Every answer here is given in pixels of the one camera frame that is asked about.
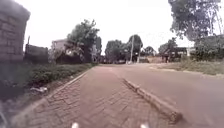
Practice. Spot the dark shelter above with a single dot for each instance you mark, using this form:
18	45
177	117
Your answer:
175	53

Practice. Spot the dark green hedge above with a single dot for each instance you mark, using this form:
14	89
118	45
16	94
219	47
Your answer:
210	48

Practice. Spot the grey asphalt road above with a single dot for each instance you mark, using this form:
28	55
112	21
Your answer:
186	93

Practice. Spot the pale building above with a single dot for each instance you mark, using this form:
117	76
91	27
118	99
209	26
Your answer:
58	45

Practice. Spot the red brick path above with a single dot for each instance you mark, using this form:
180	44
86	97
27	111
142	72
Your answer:
100	96

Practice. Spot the grass and dirt verge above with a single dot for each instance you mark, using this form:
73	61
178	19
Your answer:
50	73

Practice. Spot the tall tree with thin crown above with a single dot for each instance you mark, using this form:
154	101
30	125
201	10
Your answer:
193	16

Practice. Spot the grass strip beyond road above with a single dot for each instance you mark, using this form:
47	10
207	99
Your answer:
200	66

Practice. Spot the dark fence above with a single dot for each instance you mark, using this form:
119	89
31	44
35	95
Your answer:
36	53

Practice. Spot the brown brick wall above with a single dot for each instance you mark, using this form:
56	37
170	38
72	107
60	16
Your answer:
11	36

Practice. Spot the group of trees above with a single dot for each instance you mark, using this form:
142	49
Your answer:
115	50

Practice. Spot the row of concrete kerb blocks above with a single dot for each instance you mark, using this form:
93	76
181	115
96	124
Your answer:
156	101

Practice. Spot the large leafy tree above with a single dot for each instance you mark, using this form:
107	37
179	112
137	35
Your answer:
83	36

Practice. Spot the pale pole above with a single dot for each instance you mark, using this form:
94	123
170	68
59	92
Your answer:
131	50

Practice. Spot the robot's own part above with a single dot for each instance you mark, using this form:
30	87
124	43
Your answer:
144	126
75	125

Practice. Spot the concrete path edging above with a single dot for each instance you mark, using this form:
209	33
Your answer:
33	106

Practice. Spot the white litter piece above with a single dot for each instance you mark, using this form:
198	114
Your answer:
39	89

